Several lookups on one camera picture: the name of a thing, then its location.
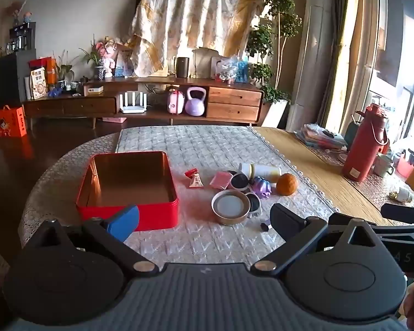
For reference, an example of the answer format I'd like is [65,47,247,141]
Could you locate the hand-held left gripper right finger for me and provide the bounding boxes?
[251,203,402,277]

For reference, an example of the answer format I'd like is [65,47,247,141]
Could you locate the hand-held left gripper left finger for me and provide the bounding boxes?
[22,204,158,278]

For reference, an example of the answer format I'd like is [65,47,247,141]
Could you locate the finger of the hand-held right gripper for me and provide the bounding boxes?
[380,203,414,225]

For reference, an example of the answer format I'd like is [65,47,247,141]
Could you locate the red tin box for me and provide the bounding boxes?
[76,151,179,232]

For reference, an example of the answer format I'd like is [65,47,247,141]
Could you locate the orange fruit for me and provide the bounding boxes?
[276,173,299,196]

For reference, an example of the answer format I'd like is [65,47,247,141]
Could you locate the white tube with yellow band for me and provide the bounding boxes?
[238,163,282,183]

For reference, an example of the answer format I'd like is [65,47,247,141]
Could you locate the pink ribbed packet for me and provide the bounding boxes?
[209,171,233,190]

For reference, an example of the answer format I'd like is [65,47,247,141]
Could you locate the small white cup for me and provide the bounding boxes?
[388,186,414,204]

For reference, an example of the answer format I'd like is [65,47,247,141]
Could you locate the purple fluted mold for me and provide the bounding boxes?
[250,176,273,199]

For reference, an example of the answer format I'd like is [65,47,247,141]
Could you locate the red plastic container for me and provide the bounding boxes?
[396,149,414,179]

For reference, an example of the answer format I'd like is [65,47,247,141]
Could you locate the white mug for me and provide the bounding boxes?
[374,154,396,177]

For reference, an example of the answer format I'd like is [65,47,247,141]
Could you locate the bamboo table mat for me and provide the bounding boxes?
[251,126,396,219]

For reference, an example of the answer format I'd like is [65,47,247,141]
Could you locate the small black-lid jar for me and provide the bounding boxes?
[227,170,251,191]

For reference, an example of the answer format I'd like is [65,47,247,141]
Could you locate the red thermos jug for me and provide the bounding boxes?
[342,104,391,183]

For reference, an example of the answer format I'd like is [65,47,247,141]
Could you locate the grey lace tablecloth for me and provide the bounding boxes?
[18,132,125,249]

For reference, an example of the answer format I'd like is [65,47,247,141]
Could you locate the red and white snack packet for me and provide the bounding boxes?
[184,169,204,190]

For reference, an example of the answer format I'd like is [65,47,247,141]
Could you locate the stack of books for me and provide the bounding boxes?
[294,123,350,151]

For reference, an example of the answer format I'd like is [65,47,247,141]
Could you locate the dark green chair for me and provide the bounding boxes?
[344,120,360,150]

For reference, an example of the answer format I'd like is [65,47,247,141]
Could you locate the white planter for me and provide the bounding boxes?
[261,99,291,129]

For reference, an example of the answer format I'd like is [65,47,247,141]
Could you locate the white quilted table mat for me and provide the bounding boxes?
[115,125,336,266]

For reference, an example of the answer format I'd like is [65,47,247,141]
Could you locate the white router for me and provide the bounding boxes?
[119,90,148,114]

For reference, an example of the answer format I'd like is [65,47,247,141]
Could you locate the pink toy suitcase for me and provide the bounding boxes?
[166,89,186,114]

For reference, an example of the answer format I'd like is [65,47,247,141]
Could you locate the wooden TV cabinet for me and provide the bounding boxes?
[22,77,265,129]

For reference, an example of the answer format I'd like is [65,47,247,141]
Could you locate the purple kettlebell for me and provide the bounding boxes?
[185,86,207,116]

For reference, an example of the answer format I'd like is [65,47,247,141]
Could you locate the orange gift bag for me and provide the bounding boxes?
[0,105,28,138]

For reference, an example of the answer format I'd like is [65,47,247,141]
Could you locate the clear plastic bag of bottles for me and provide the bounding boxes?
[215,54,250,84]

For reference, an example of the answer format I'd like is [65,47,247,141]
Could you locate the pink and blue picture board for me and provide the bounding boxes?
[115,46,137,77]

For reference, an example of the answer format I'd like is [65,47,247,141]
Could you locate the covered tower air conditioner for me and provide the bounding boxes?
[286,0,339,132]

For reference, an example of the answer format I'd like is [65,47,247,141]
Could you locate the pink doll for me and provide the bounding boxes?
[95,37,117,78]

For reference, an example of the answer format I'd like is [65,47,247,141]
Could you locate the printed snack box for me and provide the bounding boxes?
[29,67,49,100]

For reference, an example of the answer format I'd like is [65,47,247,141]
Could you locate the small leafy plant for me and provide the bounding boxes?
[54,50,76,84]

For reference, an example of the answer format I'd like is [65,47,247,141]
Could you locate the potted green plant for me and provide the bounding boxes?
[79,34,106,81]

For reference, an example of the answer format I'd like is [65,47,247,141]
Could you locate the black speaker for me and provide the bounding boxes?
[176,57,190,78]

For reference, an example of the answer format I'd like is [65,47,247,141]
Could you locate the white paper bag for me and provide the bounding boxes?
[192,47,222,79]

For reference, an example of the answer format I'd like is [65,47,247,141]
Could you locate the red gift box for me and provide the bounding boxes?
[28,57,58,85]

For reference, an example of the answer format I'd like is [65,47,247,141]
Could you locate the beige curtain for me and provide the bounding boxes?
[322,0,382,133]

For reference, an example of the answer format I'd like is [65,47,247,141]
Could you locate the black side cabinet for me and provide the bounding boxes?
[0,50,37,110]

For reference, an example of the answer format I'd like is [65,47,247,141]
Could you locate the tall potted tree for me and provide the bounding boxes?
[246,0,303,106]

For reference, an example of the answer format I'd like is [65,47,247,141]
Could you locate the black coffee machine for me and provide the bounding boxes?
[6,22,37,54]

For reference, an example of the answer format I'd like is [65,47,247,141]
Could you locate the small figurines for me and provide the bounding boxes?
[7,1,34,25]

